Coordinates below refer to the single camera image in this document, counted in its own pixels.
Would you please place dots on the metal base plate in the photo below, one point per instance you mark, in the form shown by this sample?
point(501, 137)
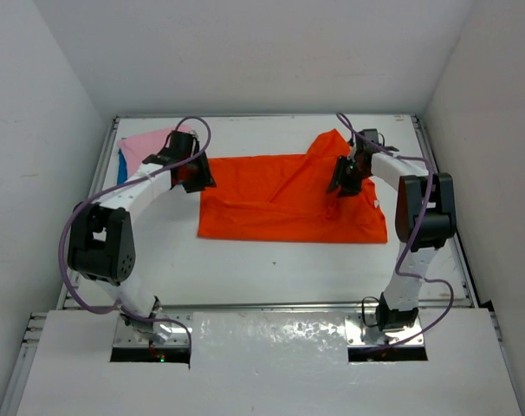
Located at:
point(361, 332)
point(168, 333)

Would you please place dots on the aluminium frame rail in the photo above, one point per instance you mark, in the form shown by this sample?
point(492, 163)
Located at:
point(306, 307)
point(458, 255)
point(81, 211)

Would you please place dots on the folded pink t shirt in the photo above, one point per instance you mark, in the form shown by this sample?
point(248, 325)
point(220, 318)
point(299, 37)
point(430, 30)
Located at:
point(135, 149)

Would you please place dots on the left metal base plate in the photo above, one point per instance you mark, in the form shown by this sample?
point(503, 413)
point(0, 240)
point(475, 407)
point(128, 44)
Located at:
point(168, 333)

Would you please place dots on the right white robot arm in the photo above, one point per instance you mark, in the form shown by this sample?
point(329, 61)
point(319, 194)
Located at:
point(425, 218)

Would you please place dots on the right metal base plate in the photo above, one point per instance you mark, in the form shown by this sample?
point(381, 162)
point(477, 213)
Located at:
point(361, 332)

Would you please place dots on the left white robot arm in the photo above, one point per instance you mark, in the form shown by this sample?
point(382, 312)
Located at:
point(101, 242)

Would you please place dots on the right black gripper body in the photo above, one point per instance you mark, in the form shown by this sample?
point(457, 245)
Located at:
point(353, 172)

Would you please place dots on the orange t shirt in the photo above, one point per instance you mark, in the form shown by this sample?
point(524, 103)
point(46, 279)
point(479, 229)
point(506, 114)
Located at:
point(284, 198)

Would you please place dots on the left aluminium frame rail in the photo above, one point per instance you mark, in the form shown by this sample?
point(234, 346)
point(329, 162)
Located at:
point(81, 211)

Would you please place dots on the white front cover board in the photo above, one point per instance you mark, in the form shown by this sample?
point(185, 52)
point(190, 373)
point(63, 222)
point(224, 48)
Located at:
point(268, 364)

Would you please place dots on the folded blue t shirt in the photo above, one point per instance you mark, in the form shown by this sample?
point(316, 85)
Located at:
point(122, 169)

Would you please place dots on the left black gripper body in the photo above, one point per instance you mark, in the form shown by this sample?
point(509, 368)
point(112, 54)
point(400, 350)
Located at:
point(196, 174)

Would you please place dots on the front aluminium frame rail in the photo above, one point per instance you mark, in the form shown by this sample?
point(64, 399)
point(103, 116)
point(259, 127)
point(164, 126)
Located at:
point(306, 307)

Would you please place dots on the right aluminium frame rail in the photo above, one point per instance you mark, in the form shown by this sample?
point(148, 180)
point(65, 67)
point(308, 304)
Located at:
point(458, 255)

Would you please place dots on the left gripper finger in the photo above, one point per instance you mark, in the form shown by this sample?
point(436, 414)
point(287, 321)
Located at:
point(207, 177)
point(194, 185)

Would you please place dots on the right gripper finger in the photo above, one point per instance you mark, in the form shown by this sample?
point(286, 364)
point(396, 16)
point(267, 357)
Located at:
point(339, 175)
point(349, 190)

